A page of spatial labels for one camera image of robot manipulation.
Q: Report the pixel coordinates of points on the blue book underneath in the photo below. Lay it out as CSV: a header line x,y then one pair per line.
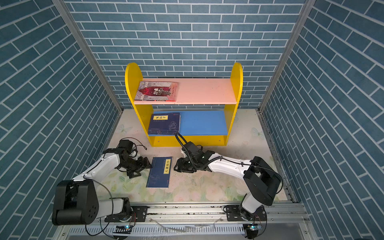
x,y
164,124

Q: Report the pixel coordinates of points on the illustrated red grey book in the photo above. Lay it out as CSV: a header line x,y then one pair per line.
x,y
157,91

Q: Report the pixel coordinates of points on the blue book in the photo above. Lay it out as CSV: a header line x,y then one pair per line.
x,y
159,176

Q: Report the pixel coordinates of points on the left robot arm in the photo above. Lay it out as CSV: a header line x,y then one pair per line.
x,y
76,201

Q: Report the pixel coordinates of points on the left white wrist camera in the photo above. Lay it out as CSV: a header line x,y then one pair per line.
x,y
134,155

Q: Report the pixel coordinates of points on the aluminium corner post left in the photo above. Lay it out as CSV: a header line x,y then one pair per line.
x,y
75,31

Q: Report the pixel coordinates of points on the floral table mat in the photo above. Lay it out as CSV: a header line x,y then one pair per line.
x,y
246,141

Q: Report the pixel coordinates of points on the aluminium corner post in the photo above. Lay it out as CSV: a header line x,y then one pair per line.
x,y
75,31
304,14

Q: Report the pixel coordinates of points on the yellow wooden bookshelf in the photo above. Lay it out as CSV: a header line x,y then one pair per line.
x,y
212,107

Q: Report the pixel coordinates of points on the aluminium corner post right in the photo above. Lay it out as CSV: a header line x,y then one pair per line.
x,y
304,14

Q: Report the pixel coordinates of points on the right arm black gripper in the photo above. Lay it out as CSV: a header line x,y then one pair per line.
x,y
182,168

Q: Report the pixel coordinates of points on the aluminium front rail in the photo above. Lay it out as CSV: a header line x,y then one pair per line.
x,y
282,221

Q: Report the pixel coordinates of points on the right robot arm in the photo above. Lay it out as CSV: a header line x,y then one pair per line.
x,y
262,181

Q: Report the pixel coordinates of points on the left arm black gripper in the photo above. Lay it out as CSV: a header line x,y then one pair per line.
x,y
145,164

